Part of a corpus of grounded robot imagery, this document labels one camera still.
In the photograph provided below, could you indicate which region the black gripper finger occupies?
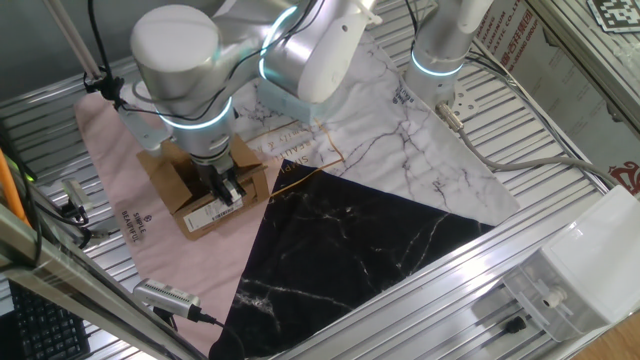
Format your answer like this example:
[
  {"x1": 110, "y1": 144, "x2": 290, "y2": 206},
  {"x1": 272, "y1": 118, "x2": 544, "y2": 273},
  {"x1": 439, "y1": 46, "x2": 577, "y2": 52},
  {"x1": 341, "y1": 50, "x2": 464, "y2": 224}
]
[
  {"x1": 223, "y1": 174, "x2": 247, "y2": 202},
  {"x1": 213, "y1": 182, "x2": 235, "y2": 207}
]

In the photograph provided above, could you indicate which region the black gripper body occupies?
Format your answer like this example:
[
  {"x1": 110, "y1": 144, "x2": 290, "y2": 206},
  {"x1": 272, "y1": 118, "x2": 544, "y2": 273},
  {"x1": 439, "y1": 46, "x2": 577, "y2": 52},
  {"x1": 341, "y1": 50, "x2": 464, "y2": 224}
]
[{"x1": 192, "y1": 154, "x2": 239, "y2": 197}]

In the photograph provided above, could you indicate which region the brown cardboard box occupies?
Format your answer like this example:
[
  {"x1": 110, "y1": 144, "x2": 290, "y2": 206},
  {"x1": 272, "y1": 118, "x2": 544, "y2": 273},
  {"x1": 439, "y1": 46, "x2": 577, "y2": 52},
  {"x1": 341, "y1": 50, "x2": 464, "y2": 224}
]
[{"x1": 136, "y1": 133, "x2": 271, "y2": 242}]

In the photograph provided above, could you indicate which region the light blue gift box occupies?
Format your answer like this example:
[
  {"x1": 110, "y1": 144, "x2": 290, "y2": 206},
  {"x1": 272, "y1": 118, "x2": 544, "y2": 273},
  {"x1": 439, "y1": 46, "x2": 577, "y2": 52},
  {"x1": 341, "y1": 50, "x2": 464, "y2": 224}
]
[{"x1": 257, "y1": 79, "x2": 329, "y2": 126}]

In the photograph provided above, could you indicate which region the marble pattern tablecloth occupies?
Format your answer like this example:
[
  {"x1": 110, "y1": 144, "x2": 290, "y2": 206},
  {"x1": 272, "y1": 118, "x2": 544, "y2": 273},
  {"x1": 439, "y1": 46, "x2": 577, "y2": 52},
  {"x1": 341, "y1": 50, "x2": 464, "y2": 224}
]
[{"x1": 73, "y1": 29, "x2": 521, "y2": 359}]

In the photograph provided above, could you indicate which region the black pole clamp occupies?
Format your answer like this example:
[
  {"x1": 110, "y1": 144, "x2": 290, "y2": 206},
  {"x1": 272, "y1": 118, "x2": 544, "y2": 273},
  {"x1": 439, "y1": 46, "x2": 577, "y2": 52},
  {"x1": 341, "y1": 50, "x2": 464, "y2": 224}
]
[{"x1": 82, "y1": 69, "x2": 106, "y2": 95}]

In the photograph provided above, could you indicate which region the silver metal pole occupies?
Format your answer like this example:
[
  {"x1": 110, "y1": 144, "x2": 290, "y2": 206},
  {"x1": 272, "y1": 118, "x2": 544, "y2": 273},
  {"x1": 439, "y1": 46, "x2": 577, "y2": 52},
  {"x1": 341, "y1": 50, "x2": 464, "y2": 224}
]
[{"x1": 42, "y1": 0, "x2": 104, "y2": 81}]

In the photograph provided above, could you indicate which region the orange pole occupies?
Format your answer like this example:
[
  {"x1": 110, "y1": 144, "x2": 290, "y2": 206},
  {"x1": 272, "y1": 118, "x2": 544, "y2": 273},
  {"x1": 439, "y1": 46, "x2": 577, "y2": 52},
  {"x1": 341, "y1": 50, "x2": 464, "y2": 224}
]
[{"x1": 0, "y1": 147, "x2": 26, "y2": 226}]

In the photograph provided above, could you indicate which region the black keyboard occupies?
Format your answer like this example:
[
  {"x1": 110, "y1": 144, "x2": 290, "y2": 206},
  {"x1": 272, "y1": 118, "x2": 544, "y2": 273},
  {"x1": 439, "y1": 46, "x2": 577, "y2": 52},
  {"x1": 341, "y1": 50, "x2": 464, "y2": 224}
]
[{"x1": 8, "y1": 279, "x2": 92, "y2": 360}]

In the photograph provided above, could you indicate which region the black table plug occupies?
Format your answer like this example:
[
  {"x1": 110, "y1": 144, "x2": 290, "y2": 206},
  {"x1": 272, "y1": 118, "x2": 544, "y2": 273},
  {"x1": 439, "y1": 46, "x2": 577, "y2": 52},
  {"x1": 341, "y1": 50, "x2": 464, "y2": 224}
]
[{"x1": 502, "y1": 315, "x2": 527, "y2": 335}]

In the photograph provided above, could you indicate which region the printed cardboard panel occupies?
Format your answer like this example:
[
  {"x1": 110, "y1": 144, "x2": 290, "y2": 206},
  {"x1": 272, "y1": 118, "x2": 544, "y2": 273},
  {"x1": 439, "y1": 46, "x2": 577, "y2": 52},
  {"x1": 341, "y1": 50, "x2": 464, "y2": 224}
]
[{"x1": 469, "y1": 0, "x2": 640, "y2": 196}]

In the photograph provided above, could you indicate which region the black white marker board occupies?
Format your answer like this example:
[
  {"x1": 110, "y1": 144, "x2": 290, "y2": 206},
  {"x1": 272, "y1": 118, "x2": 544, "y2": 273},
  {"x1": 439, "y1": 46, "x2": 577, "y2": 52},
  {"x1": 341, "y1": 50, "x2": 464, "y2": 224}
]
[{"x1": 585, "y1": 0, "x2": 640, "y2": 34}]

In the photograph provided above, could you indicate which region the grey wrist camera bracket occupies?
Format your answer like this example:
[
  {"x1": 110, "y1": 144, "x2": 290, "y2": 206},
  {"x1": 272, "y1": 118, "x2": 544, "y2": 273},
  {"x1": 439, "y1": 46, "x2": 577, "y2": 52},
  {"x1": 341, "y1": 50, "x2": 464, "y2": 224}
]
[{"x1": 117, "y1": 105, "x2": 174, "y2": 152}]

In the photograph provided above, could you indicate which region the silver depth camera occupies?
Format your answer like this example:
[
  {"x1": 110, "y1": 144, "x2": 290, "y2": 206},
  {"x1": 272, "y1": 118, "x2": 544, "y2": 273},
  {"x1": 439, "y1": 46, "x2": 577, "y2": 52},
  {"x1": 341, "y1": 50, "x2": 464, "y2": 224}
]
[{"x1": 132, "y1": 278, "x2": 202, "y2": 321}]

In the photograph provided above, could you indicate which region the black depth camera cable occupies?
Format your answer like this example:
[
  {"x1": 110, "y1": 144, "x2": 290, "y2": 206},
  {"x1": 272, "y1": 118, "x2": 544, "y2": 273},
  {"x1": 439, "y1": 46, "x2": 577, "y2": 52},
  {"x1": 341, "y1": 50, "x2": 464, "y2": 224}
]
[{"x1": 187, "y1": 304, "x2": 246, "y2": 360}]

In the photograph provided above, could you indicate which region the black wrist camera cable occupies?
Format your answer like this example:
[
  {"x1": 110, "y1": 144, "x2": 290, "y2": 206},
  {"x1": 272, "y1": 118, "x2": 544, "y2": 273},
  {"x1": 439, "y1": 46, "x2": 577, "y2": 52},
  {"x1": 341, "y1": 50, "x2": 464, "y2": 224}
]
[{"x1": 87, "y1": 0, "x2": 151, "y2": 114}]

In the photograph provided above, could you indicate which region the small silver camera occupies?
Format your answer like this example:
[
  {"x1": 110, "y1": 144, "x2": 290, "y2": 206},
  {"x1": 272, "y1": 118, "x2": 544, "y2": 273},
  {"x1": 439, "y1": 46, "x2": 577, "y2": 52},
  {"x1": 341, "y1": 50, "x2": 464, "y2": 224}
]
[{"x1": 60, "y1": 177, "x2": 95, "y2": 214}]

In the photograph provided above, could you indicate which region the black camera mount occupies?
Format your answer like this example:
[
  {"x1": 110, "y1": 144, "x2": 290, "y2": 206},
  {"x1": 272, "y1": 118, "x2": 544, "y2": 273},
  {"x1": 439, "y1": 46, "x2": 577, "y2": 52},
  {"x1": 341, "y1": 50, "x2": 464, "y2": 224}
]
[{"x1": 58, "y1": 199, "x2": 92, "y2": 225}]

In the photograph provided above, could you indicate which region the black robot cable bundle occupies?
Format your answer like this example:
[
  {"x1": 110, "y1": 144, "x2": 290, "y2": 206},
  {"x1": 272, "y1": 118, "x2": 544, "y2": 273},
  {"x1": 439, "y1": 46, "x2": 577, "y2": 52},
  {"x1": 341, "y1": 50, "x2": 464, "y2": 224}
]
[{"x1": 464, "y1": 48, "x2": 621, "y2": 186}]

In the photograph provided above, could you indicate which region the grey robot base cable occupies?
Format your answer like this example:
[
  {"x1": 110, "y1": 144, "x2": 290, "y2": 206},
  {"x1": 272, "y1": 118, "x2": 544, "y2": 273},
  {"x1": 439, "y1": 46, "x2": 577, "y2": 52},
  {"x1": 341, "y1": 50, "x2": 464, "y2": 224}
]
[{"x1": 434, "y1": 102, "x2": 621, "y2": 189}]

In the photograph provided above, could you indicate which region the white plastic enclosure box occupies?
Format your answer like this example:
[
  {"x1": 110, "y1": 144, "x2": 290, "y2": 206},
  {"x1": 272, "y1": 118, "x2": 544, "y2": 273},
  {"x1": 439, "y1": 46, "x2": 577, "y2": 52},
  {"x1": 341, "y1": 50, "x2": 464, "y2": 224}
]
[{"x1": 502, "y1": 184, "x2": 640, "y2": 344}]

